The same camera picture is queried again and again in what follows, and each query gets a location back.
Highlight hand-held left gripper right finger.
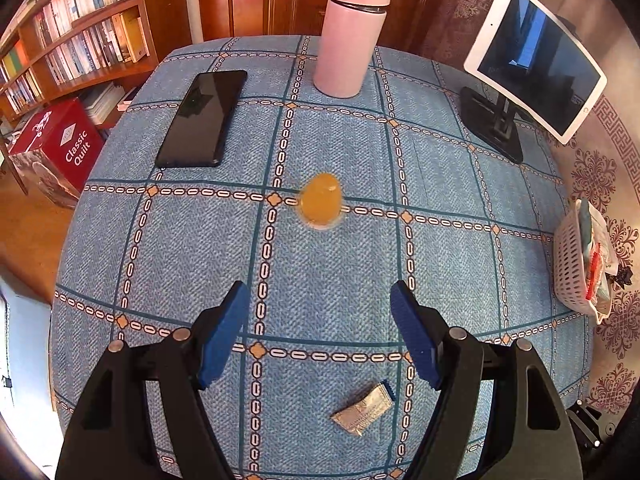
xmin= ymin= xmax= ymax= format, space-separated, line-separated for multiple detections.
xmin=390 ymin=280 xmax=583 ymax=480

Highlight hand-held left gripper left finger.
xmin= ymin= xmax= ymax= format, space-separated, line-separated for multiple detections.
xmin=55 ymin=281 xmax=249 ymax=480

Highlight small mosaic patterned packet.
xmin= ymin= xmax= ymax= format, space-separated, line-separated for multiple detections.
xmin=330 ymin=381 xmax=397 ymax=437

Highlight orange jelly cup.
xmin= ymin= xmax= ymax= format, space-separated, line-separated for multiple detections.
xmin=297 ymin=172 xmax=346 ymax=231

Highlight white perforated plastic basket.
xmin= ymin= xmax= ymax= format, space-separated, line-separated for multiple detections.
xmin=552 ymin=199 xmax=608 ymax=311

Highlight red-edged clear pastry packet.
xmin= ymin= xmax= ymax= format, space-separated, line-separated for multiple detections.
xmin=586 ymin=240 xmax=606 ymax=301

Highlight pale green packet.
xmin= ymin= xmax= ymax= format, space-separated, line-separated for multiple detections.
xmin=574 ymin=200 xmax=596 ymax=256

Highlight white green printed packet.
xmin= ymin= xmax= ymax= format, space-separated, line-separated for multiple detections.
xmin=590 ymin=205 xmax=621 ymax=323

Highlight blue checked tablecloth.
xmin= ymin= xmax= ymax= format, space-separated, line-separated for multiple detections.
xmin=50 ymin=35 xmax=593 ymax=480

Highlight black smartphone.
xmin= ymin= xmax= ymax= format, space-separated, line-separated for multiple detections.
xmin=154 ymin=70 xmax=248 ymax=169

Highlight black tablet stand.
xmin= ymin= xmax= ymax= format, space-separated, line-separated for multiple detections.
xmin=460 ymin=15 xmax=583 ymax=163

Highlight patterned grey floor rug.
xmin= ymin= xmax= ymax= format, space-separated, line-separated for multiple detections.
xmin=420 ymin=0 xmax=640 ymax=411

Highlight stack of white books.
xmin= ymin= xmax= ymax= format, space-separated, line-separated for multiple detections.
xmin=80 ymin=82 xmax=143 ymax=126

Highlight red cardboard box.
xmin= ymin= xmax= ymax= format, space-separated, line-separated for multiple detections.
xmin=7 ymin=99 xmax=106 ymax=208

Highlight white tablet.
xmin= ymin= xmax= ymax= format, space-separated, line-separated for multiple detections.
xmin=463 ymin=0 xmax=608 ymax=145

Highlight pink insulated bottle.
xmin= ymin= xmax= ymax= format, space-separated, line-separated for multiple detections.
xmin=312 ymin=0 xmax=393 ymax=99

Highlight wooden bookshelf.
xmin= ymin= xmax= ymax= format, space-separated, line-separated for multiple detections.
xmin=0 ymin=0 xmax=168 ymax=126

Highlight rows of shelved books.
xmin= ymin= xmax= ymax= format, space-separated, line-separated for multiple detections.
xmin=0 ymin=0 xmax=151 ymax=116

